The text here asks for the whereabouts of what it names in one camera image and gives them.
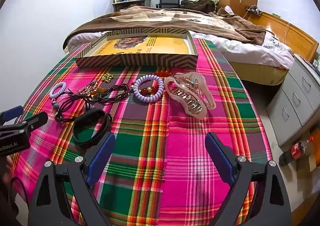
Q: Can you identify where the person's left hand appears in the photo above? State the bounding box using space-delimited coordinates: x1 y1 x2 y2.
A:
0 156 14 184

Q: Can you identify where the black wristband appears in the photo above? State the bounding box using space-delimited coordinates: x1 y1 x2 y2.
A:
72 109 113 149

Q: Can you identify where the large purple spiral hair tie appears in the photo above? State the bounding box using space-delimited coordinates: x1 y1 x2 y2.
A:
133 74 165 103

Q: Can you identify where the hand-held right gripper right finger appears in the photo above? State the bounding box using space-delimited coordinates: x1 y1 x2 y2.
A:
204 132 292 226

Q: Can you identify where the dark sofa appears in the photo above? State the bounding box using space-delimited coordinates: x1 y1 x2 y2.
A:
180 0 216 14

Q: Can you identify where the wooden headboard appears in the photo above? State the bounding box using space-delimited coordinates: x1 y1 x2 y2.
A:
246 11 320 62

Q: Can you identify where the striped cardboard tray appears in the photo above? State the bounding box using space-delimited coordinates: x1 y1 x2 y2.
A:
75 28 200 69

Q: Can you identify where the small pale spiral hair tie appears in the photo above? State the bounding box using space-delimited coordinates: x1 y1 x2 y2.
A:
49 82 67 98

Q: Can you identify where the power strip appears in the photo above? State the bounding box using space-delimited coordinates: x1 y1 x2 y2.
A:
246 5 263 15

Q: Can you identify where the grey drawer cabinet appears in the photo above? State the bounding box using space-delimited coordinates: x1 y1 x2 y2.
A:
265 54 320 154

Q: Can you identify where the brown printed blanket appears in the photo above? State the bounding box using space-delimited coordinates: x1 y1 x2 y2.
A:
62 5 267 53

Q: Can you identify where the plaid cloth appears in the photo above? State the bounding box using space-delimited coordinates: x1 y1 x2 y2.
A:
11 38 273 226

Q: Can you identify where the red bead bracelet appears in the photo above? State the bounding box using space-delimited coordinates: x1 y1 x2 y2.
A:
139 70 173 95

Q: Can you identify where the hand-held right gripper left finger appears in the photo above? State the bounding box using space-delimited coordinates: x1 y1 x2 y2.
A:
29 132 117 226

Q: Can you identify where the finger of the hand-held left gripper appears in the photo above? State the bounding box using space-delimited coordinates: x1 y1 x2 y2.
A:
0 106 23 126
0 111 48 134

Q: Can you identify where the cola bottle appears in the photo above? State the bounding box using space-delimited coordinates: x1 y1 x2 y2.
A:
279 136 315 167

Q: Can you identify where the dark bead necklace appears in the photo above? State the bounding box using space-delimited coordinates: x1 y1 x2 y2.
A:
75 80 133 103

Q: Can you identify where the pink hair claw clip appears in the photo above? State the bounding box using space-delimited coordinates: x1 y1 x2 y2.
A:
164 72 217 117

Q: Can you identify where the black cord necklace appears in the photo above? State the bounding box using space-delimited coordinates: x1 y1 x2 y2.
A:
51 91 93 123

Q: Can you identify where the gold bead cluster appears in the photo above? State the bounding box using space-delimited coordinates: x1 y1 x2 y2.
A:
101 72 115 83

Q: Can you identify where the small desk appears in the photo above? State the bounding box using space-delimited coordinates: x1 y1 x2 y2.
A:
112 0 152 13

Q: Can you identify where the yellow mattress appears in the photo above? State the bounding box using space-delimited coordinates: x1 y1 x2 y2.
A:
229 61 290 86

